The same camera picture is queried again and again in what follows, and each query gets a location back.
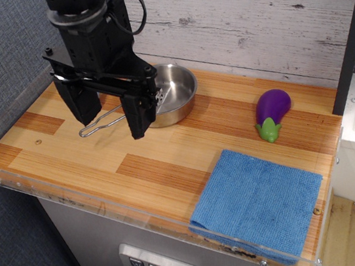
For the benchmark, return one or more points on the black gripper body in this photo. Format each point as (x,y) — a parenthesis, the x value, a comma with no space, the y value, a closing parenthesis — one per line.
(96,50)

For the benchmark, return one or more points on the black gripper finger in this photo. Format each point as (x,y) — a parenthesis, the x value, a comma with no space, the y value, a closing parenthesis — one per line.
(140,112)
(83,104)

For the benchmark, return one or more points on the purple toy eggplant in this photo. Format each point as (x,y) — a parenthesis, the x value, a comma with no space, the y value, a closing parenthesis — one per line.
(271,107)

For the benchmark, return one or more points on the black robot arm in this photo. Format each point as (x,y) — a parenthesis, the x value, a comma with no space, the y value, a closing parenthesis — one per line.
(68,11)

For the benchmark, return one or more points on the blue microfiber cloth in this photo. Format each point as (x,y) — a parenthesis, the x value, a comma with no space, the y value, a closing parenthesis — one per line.
(259,206)

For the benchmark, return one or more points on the stainless steel pan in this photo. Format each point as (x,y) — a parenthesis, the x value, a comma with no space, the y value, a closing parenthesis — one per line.
(174,88)

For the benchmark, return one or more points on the clear acrylic table guard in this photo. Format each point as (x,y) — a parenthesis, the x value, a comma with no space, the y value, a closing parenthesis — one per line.
(156,181)

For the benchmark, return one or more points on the grey toy fridge cabinet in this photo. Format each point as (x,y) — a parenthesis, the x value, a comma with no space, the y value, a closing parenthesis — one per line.
(94,239)

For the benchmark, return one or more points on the black vertical post right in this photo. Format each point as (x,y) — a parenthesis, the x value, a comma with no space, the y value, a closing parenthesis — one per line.
(347,70)

